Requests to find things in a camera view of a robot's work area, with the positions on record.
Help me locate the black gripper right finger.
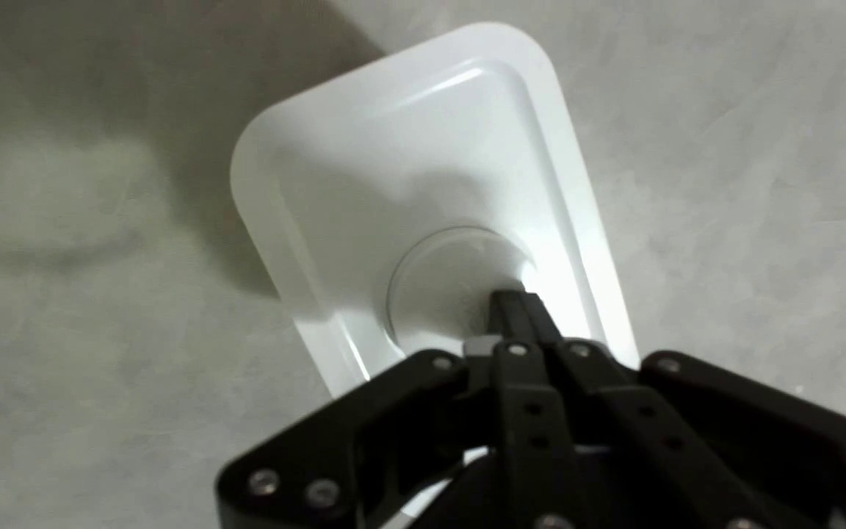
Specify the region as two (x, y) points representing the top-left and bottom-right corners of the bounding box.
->
(521, 287), (846, 529)

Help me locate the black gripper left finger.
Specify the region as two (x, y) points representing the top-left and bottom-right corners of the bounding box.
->
(214, 287), (580, 529)

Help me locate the white rectangular container lid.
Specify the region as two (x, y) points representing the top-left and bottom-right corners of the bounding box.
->
(227, 21), (640, 400)

